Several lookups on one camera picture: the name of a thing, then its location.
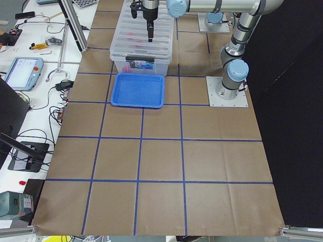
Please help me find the black monitor stand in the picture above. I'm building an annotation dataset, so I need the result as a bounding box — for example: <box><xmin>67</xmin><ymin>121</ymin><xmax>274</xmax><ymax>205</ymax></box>
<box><xmin>1</xmin><ymin>79</ymin><xmax>49</xmax><ymax>172</ymax></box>

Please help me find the metal grabber tool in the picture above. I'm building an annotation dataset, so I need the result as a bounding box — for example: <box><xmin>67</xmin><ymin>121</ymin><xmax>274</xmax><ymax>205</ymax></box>
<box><xmin>45</xmin><ymin>20</ymin><xmax>68</xmax><ymax>82</ymax></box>

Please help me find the red block with peg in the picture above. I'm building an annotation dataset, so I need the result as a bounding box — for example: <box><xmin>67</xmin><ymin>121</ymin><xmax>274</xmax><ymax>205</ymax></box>
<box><xmin>122</xmin><ymin>66</ymin><xmax>131</xmax><ymax>73</ymax></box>

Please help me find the black power adapter cable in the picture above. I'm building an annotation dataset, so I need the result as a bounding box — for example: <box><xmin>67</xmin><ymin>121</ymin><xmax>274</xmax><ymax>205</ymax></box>
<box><xmin>30</xmin><ymin>79</ymin><xmax>74</xmax><ymax>110</ymax></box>

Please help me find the black phone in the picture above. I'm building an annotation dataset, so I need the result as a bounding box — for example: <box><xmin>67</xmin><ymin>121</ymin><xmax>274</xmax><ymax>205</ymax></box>
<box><xmin>15</xmin><ymin>11</ymin><xmax>35</xmax><ymax>20</ymax></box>

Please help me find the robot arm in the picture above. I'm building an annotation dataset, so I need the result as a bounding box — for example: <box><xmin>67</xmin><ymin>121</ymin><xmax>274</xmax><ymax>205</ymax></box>
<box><xmin>166</xmin><ymin>0</ymin><xmax>283</xmax><ymax>100</ymax></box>
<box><xmin>204</xmin><ymin>12</ymin><xmax>224</xmax><ymax>25</ymax></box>

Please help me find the clear plastic box lid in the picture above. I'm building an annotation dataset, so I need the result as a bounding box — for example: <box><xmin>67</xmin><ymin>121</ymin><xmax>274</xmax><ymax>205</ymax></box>
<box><xmin>110</xmin><ymin>1</ymin><xmax>174</xmax><ymax>58</ymax></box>

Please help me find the green box device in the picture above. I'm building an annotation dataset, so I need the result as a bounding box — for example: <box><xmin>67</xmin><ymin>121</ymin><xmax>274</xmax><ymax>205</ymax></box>
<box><xmin>1</xmin><ymin>191</ymin><xmax>34</xmax><ymax>220</ymax></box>

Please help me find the yellow black tool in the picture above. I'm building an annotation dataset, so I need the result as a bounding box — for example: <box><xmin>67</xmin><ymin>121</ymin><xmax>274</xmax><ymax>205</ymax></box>
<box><xmin>29</xmin><ymin>43</ymin><xmax>48</xmax><ymax>50</ymax></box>

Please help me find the blue plastic tray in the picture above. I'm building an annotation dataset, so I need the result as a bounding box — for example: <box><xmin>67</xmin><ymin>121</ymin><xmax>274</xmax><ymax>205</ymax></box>
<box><xmin>111</xmin><ymin>73</ymin><xmax>165</xmax><ymax>108</ymax></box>

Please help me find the teach pendant tablet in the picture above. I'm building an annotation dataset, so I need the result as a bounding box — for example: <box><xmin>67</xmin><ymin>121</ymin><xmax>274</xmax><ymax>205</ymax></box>
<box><xmin>4</xmin><ymin>57</ymin><xmax>44</xmax><ymax>91</ymax></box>

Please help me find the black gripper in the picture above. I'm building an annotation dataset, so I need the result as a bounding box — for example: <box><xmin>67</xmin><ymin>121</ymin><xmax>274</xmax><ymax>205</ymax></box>
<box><xmin>130</xmin><ymin>0</ymin><xmax>159</xmax><ymax>42</ymax></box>

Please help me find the clear plastic storage box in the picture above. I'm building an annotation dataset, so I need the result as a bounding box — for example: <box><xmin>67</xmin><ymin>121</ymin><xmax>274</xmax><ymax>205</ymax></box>
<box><xmin>110</xmin><ymin>54</ymin><xmax>172</xmax><ymax>76</ymax></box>

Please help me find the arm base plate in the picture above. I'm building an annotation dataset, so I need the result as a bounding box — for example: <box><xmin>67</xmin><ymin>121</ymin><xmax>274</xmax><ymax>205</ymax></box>
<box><xmin>197</xmin><ymin>13</ymin><xmax>230</xmax><ymax>34</ymax></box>
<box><xmin>206</xmin><ymin>76</ymin><xmax>248</xmax><ymax>108</ymax></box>

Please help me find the black box latch handle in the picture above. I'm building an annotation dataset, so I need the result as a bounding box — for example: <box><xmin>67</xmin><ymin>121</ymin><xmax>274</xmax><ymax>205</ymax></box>
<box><xmin>126</xmin><ymin>56</ymin><xmax>154</xmax><ymax>63</ymax></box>

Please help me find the aluminium frame post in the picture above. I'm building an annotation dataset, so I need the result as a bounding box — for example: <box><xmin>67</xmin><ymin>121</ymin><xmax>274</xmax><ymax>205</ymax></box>
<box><xmin>58</xmin><ymin>0</ymin><xmax>88</xmax><ymax>53</ymax></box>

